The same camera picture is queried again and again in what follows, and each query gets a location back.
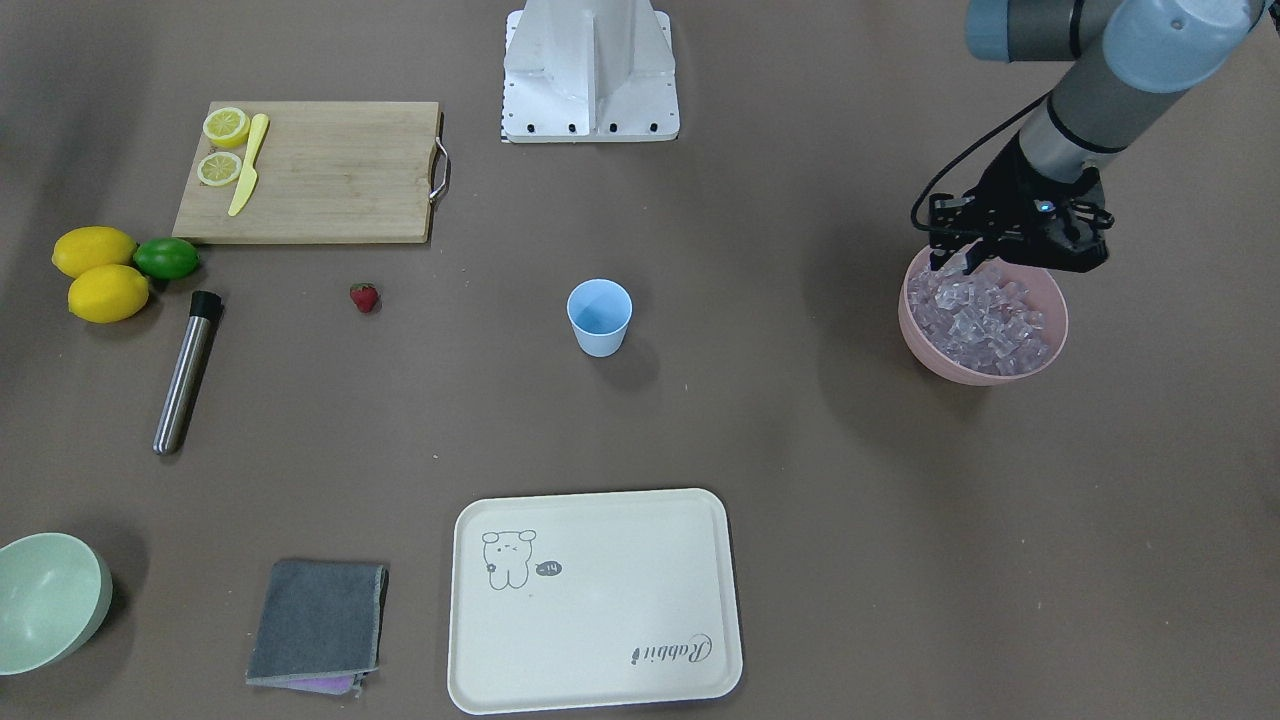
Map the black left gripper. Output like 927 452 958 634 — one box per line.
928 138 1114 275

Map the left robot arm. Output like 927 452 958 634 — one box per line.
916 1 1277 274

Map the pile of clear ice cubes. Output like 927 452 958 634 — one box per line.
904 258 1056 377

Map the light blue plastic cup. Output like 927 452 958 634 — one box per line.
566 278 634 357

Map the pink plastic bowl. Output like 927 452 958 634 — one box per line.
899 249 1069 386

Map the cream rabbit tray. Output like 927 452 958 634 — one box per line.
447 488 744 715

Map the red strawberry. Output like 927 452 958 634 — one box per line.
348 283 381 314

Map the wooden cutting board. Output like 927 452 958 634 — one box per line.
172 100 449 245

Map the yellow plastic knife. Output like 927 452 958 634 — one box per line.
227 113 270 217

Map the grey folded cloth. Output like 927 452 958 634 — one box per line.
244 559 387 696

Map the lemon half upper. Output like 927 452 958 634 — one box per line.
202 106 251 149

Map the steel muddler black tip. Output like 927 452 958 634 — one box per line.
152 290 224 456

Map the green lime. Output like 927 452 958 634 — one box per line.
132 237 200 281

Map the yellow lemon lower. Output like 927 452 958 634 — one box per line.
67 264 150 324

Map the yellow lemon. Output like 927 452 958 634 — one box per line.
67 264 150 324
51 225 137 279

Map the yellow lemon upper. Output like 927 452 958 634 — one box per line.
51 225 137 279

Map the mint green bowl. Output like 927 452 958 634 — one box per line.
1 532 114 676

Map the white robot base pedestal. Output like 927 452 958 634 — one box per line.
500 1 681 143

